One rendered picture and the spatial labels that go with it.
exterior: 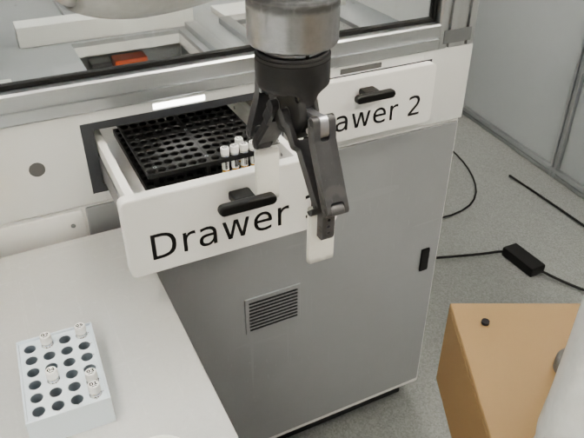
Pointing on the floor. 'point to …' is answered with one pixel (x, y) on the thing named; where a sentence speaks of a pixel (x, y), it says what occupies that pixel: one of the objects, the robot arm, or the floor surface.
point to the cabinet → (307, 290)
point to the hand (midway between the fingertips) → (292, 219)
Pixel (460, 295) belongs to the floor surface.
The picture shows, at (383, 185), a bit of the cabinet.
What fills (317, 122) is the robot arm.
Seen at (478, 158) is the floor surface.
